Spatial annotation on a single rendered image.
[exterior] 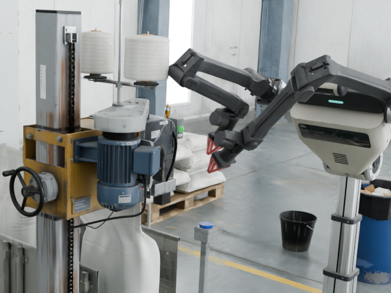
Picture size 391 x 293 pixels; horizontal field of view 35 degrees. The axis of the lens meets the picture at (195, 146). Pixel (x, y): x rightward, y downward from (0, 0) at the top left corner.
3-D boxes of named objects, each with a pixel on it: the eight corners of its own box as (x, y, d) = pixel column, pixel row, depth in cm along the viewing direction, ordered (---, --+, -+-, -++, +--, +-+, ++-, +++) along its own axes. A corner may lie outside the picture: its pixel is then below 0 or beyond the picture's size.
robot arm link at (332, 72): (324, 72, 190) (318, 46, 195) (295, 95, 200) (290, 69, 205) (419, 105, 213) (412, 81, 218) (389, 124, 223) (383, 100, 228)
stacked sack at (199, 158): (229, 161, 621) (230, 147, 618) (188, 172, 567) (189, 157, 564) (194, 154, 646) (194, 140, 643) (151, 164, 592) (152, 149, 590)
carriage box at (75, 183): (130, 202, 248) (132, 124, 242) (66, 221, 221) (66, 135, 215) (86, 189, 262) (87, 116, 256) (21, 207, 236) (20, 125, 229)
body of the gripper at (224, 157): (209, 154, 239) (221, 143, 235) (224, 151, 247) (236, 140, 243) (219, 168, 237) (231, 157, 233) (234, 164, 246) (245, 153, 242)
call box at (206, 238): (217, 239, 282) (218, 226, 281) (207, 243, 276) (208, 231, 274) (203, 235, 287) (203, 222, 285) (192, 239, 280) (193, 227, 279)
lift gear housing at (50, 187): (58, 203, 224) (59, 174, 222) (46, 206, 219) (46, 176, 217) (39, 197, 230) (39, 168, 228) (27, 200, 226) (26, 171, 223)
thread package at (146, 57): (178, 82, 230) (180, 35, 226) (148, 85, 216) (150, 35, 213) (144, 78, 239) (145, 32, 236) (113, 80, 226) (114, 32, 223)
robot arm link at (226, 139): (259, 146, 230) (256, 126, 234) (237, 138, 223) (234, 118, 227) (238, 159, 238) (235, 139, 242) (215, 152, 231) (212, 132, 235)
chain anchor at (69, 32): (80, 44, 218) (80, 26, 217) (68, 45, 215) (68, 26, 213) (74, 44, 220) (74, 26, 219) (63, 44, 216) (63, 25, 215)
